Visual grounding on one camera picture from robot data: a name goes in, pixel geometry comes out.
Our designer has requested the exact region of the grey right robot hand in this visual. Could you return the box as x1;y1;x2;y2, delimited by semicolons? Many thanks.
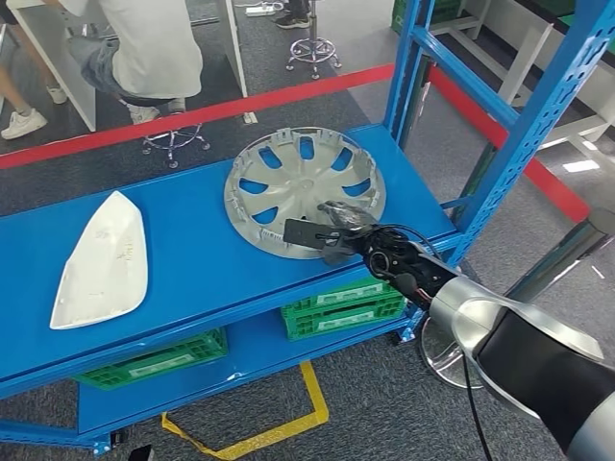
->
317;200;382;267

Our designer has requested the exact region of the silver plastic wheel hubcap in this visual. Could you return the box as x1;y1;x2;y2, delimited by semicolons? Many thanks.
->
223;126;388;261

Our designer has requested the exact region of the blue metal shelf rack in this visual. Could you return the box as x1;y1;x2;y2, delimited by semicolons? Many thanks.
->
0;0;615;456

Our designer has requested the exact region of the green plastic crate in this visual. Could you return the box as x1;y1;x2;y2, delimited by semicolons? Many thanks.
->
73;328;230;391
280;277;407;342

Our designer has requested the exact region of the yellow floor tape square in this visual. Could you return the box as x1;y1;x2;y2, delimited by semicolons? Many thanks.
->
160;361;331;461

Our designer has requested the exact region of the chrome pole stand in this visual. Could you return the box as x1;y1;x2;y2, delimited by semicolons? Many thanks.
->
419;206;615;391

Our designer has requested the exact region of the chrome base stool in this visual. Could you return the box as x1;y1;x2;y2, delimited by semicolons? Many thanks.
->
141;95;211;171
286;0;343;82

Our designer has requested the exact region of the person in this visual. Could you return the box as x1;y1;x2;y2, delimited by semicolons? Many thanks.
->
0;6;68;141
60;0;205;125
275;0;312;31

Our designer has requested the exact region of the white desk panel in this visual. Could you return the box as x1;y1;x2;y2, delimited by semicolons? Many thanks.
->
218;0;259;126
5;0;97;133

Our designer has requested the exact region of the red floor tape strip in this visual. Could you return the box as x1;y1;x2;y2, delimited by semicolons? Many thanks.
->
0;63;396;171
426;63;591;225

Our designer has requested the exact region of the green crate stack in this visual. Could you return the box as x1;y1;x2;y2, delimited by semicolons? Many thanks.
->
390;0;463;36

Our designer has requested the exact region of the white plastic mirror cover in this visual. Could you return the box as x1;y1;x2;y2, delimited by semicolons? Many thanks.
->
49;190;149;330

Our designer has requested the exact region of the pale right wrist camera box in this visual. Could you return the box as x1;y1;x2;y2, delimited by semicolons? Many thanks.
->
283;218;337;252

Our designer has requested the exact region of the thin black cable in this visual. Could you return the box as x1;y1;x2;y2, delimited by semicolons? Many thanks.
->
460;352;496;461

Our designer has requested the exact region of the white table frame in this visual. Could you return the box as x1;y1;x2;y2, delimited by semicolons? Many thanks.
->
429;0;615;151

